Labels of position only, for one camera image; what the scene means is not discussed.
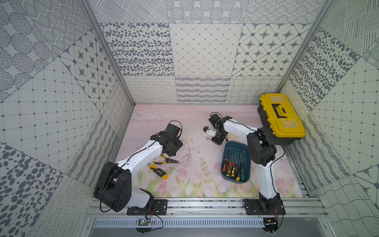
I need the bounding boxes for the white slotted cable duct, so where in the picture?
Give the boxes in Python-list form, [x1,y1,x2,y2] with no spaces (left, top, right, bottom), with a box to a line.
[93,217,264,228]

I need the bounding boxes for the green black screwdriver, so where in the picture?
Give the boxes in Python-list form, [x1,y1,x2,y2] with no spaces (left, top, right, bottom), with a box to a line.
[239,151,246,182]

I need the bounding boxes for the black yellow small screwdriver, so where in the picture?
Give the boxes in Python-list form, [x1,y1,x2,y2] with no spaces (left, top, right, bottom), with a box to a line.
[235,155,241,181]

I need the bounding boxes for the yellow black utility knife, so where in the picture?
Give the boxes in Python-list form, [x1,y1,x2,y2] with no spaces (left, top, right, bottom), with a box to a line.
[148,163,168,180]

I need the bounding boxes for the black yellow-dotted screwdriver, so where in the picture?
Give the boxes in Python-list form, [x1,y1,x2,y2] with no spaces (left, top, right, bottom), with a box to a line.
[235,151,243,181]

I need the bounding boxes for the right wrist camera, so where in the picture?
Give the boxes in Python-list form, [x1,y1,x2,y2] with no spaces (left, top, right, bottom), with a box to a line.
[203,126,216,137]

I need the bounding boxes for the teal plastic storage tray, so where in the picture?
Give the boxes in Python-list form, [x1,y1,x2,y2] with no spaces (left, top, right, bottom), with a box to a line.
[220,141,251,184]

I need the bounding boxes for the yellow handle screwdriver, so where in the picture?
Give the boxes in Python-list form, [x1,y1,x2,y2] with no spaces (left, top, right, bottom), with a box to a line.
[231,154,237,177]

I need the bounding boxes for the yellow black toolbox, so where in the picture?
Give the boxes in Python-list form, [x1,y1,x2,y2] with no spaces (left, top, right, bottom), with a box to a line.
[258,93,306,145]

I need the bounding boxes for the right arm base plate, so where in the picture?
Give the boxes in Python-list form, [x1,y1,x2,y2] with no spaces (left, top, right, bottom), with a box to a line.
[242,198,286,216]

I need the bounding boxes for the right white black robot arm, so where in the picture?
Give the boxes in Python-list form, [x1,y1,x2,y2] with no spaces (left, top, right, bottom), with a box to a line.
[203,112,282,213]

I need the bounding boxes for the yellow black pliers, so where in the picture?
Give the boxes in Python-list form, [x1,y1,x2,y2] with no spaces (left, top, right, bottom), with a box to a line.
[153,155,179,165]

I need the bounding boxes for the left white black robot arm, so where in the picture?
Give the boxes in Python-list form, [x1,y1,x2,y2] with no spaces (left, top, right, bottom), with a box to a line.
[94,123,183,215]

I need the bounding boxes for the aluminium mounting rail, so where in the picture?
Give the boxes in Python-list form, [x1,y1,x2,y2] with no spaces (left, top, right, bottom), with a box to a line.
[84,197,327,218]

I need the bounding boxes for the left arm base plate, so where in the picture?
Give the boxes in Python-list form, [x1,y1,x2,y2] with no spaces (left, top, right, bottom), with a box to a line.
[127,199,168,216]

